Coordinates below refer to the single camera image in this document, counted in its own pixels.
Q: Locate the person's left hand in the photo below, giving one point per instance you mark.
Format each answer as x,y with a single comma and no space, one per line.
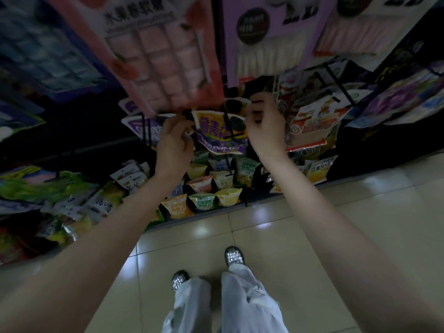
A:
173,149

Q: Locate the person's right hand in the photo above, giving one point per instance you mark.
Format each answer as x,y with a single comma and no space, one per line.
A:
267,128

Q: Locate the blue yellow curvy snack bag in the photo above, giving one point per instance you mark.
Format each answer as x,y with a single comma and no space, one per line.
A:
218,135
142,128

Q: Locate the row of pale green pouches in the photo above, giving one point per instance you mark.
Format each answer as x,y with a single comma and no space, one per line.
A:
201,201

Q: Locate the row of small yellow pouches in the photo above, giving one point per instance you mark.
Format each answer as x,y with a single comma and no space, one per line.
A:
319,170

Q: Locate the row of white blue pouches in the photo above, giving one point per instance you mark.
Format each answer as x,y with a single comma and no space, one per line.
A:
104,201

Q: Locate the purple cow candy bag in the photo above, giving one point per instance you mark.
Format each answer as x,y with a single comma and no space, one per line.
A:
277,38

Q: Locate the red sliced snack bag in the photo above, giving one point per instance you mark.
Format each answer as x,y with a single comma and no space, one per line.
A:
152,59

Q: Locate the person's left forearm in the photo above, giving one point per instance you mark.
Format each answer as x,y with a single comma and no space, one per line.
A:
76,267

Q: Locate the person's right forearm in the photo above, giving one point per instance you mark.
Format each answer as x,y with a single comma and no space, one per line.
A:
347,253

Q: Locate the person's right shoe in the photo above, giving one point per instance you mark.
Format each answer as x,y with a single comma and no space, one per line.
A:
234,255

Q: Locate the person's shoe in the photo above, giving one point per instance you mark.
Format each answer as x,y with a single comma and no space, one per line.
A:
179,279
234,255

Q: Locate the person's left shoe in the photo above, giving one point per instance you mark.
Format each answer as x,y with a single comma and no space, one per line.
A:
179,279

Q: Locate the person's light grey trousers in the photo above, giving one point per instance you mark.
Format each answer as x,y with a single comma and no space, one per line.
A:
250,301

